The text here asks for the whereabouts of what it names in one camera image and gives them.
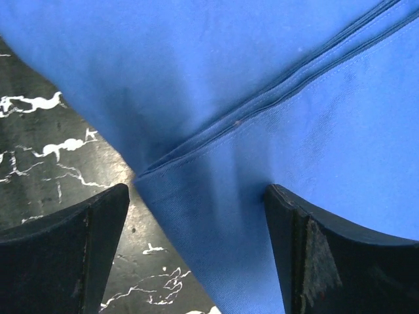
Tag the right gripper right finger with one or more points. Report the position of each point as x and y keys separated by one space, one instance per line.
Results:
x=327 y=264

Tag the blue surgical drape cloth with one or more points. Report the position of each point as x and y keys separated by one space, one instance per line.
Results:
x=209 y=102

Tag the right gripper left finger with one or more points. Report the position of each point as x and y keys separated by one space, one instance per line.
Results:
x=60 y=263

